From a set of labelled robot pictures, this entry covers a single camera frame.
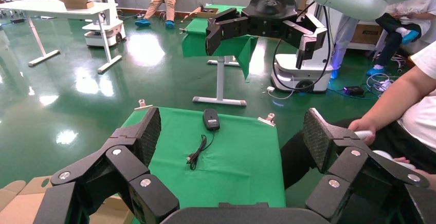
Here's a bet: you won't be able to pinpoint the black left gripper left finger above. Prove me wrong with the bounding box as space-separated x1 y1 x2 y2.
34 107 180 224

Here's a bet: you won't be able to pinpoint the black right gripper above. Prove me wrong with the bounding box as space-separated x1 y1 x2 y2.
205 0 328 70

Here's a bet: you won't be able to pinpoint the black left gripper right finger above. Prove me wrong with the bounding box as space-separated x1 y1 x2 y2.
302 108 436 224

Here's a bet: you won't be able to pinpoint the white handheld controller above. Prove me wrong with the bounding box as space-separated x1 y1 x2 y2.
354 130 374 140
372 150 417 171

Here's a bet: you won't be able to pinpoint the black wired computer mouse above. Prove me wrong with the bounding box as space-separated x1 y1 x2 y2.
185 108 221 171

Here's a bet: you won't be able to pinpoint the operator right forearm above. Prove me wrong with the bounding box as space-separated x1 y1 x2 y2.
361 65 436 135

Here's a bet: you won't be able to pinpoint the flat brown cardboard box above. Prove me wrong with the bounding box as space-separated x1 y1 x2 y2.
180 6 220 23

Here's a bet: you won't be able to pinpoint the small open cardboard mailer box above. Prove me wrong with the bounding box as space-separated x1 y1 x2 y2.
0 176 135 224

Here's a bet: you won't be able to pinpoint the operator right hand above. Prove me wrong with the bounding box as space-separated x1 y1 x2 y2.
347 118 377 147

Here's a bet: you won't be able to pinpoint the operator left hand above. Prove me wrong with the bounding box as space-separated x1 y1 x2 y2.
393 157 436 191

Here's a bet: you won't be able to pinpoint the white wheeled robot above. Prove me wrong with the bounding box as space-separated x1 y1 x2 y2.
81 0 128 48
270 4 334 94

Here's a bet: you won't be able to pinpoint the silver binder clip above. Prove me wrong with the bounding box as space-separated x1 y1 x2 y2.
257 113 277 128
134 99 154 112

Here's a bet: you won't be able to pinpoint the person in white trousers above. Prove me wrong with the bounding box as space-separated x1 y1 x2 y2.
330 11 359 80

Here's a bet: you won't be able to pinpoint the black power adapter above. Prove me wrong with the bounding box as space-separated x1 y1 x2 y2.
343 86 365 97

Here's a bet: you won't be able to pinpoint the white power strip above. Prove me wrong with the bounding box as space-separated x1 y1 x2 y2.
373 79 393 92

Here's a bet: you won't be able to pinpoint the seated operator body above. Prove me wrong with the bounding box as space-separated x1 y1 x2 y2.
279 40 436 191

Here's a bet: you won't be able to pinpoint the closed brown carton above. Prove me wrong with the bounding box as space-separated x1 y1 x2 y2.
351 23 384 45

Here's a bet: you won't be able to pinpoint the white shelf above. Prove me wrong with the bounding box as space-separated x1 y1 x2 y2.
347 20 390 60

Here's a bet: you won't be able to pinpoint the green tablecloth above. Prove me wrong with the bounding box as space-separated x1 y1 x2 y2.
121 106 287 210

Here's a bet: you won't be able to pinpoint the person in brown trousers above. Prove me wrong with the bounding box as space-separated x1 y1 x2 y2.
134 0 178 30

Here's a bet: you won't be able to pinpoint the seated person dark trousers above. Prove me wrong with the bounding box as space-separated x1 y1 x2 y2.
366 0 436 77

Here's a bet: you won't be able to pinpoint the white desk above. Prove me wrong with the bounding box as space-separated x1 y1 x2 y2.
0 0 123 74

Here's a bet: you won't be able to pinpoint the white plug with cable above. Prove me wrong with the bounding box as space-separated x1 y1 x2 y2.
266 86 296 101

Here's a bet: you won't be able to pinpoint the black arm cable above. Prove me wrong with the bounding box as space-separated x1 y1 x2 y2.
271 1 333 92

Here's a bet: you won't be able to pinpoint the grey table frame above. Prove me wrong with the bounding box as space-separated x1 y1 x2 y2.
192 55 248 108

